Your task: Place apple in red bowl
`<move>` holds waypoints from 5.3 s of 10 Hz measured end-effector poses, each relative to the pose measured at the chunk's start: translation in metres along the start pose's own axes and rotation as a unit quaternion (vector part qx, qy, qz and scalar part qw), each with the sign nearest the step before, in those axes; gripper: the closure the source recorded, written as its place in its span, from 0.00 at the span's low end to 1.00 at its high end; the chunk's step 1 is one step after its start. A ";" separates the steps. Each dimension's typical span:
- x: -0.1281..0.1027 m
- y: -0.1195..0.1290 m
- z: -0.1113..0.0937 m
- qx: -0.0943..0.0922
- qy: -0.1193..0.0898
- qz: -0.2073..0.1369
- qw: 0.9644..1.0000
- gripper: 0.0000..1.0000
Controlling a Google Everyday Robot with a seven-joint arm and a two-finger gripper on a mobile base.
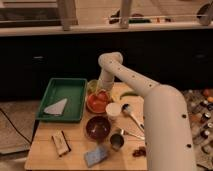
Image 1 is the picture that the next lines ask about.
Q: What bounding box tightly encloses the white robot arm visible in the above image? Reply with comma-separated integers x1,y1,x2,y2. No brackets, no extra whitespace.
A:
98,52,197,171

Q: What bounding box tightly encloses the yellow green bowl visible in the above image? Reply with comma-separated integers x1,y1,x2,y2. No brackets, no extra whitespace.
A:
87,79,100,94

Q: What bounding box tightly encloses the red bowl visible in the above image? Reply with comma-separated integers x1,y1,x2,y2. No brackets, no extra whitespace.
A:
86,91,110,114

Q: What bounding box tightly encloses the dark brown bowl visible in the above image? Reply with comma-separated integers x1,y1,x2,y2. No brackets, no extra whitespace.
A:
86,116,111,141

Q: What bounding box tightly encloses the green cucumber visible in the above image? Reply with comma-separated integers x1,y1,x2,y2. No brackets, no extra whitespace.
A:
120,91,138,100

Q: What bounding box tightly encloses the white cup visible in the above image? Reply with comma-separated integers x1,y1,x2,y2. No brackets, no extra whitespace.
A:
106,103,121,121

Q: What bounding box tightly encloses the metal spoon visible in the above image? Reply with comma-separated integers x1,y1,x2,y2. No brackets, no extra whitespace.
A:
122,104,144,131

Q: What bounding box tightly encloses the green plastic tray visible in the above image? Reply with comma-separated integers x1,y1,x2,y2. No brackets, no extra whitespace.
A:
36,78,87,123

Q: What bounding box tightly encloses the metal measuring scoop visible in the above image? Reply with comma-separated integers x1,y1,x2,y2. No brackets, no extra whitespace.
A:
120,129,145,141

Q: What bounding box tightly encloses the grey triangular cloth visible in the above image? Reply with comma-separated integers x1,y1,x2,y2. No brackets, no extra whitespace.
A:
44,98,68,115

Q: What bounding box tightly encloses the small metal cup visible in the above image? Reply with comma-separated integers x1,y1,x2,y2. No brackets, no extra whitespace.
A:
110,134,124,150

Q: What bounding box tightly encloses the blue sponge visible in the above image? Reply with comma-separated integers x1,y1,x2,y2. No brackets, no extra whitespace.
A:
84,146,108,167

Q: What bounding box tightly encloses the wooden block with black edge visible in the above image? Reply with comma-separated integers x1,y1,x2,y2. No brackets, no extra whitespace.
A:
51,131,71,156

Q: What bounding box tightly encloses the dark red dried fruit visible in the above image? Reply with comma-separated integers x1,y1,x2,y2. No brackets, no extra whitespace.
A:
132,146,146,157

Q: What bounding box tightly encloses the black cable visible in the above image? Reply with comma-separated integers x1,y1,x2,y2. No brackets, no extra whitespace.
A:
0,108,32,145

